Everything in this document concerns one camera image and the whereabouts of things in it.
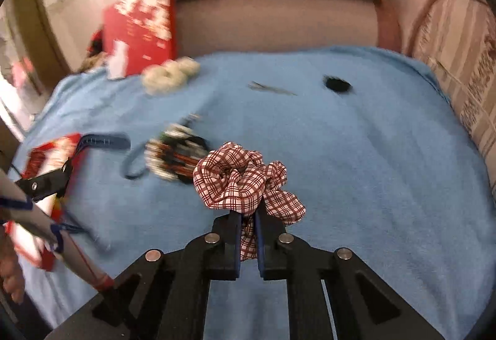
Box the dark clothes pile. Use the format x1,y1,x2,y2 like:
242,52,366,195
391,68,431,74
77,29,107,73

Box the red beaded bracelet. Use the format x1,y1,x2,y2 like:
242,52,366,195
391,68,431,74
154,145,198,178

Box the cream fuzzy scrunchie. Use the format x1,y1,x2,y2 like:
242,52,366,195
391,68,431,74
141,57,200,95

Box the small black hair clip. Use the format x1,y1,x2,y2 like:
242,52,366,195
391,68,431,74
323,76,352,93

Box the red white plaid scrunchie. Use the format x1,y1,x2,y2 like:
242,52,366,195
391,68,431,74
193,142,306,261

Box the blue towel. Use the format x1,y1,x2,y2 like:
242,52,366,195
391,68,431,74
13,47,495,339

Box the red jewelry box tray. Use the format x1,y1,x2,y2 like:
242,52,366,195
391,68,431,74
4,133,82,271

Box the silver hair clip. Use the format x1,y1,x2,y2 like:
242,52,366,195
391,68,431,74
248,82,296,96

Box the left hand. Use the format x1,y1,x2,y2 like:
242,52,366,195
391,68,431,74
0,227,25,304

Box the black hair tie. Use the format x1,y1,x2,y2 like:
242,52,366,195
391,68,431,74
158,133,212,186

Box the blue strap wristwatch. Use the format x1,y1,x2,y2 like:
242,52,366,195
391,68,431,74
54,133,151,252

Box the red box lid with cat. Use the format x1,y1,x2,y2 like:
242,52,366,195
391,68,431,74
103,0,177,80

